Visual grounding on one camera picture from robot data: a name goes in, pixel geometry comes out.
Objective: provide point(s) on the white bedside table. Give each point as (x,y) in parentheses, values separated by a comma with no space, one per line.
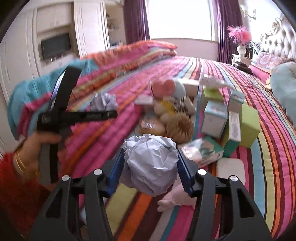
(241,59)

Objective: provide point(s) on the small lime green box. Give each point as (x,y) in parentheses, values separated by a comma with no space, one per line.
(210,94)

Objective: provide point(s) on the flat teal white box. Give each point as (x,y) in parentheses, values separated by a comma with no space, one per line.
(203,151)

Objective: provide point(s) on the purple curtain left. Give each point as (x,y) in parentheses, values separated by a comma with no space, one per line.
(135,18)

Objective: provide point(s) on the large lime green box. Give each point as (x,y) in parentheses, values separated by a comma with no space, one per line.
(249,125)

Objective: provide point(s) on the pink plush dolphin toy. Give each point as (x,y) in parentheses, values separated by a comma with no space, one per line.
(177,196)

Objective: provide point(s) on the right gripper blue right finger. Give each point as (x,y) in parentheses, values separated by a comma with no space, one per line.
(187,176)

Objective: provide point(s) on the pink round plush toy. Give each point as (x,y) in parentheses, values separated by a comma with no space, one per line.
(168,88)

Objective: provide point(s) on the pink flowers in white vase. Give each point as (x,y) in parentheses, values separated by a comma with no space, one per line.
(243,39)

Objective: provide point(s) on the tufted white headboard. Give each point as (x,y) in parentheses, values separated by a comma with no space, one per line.
(280,40)

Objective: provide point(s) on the light blue long plush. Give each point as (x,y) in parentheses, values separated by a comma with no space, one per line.
(283,85)

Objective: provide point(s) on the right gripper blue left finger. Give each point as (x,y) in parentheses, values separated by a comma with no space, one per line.
(114,170)

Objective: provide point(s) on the white yellow plush bear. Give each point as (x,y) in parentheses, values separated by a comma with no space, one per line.
(168,107)

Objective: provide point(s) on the black television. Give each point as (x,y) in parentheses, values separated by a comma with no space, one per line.
(55,46)

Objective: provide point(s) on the green white tall box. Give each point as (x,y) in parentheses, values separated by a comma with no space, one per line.
(231,136)

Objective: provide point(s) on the folded colourful quilt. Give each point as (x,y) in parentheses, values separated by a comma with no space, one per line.
(31,97)

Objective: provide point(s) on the purple curtain right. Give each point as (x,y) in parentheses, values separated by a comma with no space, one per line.
(228,15)

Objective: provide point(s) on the white paper ball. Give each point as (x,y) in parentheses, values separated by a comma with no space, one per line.
(150,164)

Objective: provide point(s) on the clear plastic wrapper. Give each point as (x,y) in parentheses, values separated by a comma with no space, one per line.
(152,126)

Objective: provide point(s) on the brown woven round object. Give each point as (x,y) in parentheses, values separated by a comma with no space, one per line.
(180,128)

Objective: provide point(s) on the purple curtain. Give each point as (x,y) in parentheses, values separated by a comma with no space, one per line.
(228,15)
(135,18)

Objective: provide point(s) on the small teal white box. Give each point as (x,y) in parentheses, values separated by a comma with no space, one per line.
(235,101)

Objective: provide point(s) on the pink patterned pillow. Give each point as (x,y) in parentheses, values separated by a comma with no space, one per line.
(262,65)

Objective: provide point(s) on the teal bear mosquito liquid box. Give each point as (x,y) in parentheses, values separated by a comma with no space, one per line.
(215,119)

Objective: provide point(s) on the person's left hand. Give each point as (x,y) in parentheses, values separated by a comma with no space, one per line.
(26,157)

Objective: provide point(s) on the white wardrobe cabinet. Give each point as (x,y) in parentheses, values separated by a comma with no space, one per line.
(46,35)

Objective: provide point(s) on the striped colourful bedspread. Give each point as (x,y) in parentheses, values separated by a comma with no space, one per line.
(267,150)

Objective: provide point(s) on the small crumpled paper ball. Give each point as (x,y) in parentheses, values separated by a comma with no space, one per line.
(103,102)

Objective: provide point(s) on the white square pad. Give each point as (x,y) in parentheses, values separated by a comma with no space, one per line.
(230,166)

